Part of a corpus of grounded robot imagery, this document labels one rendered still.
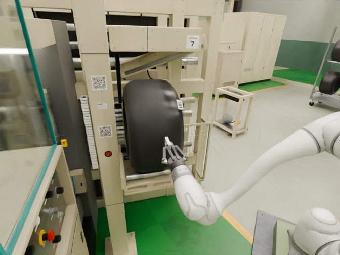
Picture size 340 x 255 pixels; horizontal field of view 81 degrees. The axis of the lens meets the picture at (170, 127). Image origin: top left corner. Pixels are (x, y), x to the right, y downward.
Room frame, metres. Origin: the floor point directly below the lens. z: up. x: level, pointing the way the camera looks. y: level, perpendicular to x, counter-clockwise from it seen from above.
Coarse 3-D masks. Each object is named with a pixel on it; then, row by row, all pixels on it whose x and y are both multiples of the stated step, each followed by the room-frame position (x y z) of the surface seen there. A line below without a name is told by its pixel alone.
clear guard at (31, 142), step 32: (0, 0) 0.66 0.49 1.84; (0, 32) 0.60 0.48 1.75; (0, 64) 0.54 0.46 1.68; (32, 64) 0.77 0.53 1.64; (0, 96) 0.49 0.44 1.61; (32, 96) 0.69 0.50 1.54; (0, 128) 0.44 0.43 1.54; (32, 128) 0.61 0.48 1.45; (0, 160) 0.39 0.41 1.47; (32, 160) 0.54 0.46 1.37; (0, 192) 0.35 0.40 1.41; (32, 192) 0.48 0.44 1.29; (0, 224) 0.31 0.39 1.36
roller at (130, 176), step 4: (168, 168) 1.09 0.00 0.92; (136, 172) 1.04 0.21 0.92; (140, 172) 1.04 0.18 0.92; (148, 172) 1.04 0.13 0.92; (152, 172) 1.05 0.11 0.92; (156, 172) 1.05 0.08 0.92; (160, 172) 1.06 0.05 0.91; (164, 172) 1.06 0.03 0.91; (168, 172) 1.07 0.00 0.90; (128, 176) 1.00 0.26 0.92; (132, 176) 1.01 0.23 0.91; (136, 176) 1.01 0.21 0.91; (140, 176) 1.02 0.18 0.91; (144, 176) 1.02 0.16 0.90; (148, 176) 1.03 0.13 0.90; (152, 176) 1.04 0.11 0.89; (128, 180) 1.00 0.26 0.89
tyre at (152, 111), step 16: (144, 80) 1.20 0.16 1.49; (160, 80) 1.21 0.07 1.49; (128, 96) 1.05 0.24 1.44; (144, 96) 1.03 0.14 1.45; (160, 96) 1.05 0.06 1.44; (176, 96) 1.10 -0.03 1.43; (128, 112) 0.98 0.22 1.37; (144, 112) 0.96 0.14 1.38; (160, 112) 0.98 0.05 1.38; (176, 112) 1.00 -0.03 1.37; (128, 128) 0.96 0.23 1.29; (144, 128) 0.91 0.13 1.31; (160, 128) 0.94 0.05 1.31; (176, 128) 0.96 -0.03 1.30; (128, 144) 1.25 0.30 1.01; (144, 144) 0.89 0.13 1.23; (160, 144) 0.91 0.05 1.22; (176, 144) 0.94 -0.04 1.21; (144, 160) 0.90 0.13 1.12; (160, 160) 0.93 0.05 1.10
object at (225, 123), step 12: (216, 96) 3.65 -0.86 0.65; (228, 96) 3.51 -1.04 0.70; (240, 96) 3.21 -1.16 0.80; (252, 96) 3.35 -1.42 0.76; (216, 108) 3.66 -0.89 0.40; (240, 108) 3.20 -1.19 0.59; (216, 120) 3.67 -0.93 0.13; (228, 120) 3.47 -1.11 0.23; (240, 120) 3.24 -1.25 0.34; (240, 132) 3.29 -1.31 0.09
